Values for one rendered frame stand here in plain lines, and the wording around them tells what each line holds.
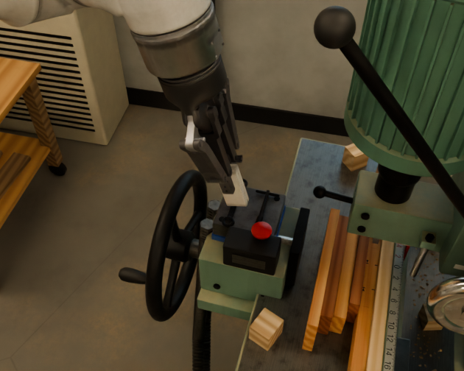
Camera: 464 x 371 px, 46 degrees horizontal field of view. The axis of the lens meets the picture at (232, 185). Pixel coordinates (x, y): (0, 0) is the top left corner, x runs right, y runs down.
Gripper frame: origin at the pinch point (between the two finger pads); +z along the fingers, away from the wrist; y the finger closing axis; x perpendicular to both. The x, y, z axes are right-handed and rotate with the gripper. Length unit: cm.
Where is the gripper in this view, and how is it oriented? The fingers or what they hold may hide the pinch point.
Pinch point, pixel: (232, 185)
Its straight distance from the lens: 74.5
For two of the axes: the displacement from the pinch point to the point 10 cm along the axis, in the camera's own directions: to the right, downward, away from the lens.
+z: 2.5, 6.9, 6.8
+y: 2.6, -7.3, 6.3
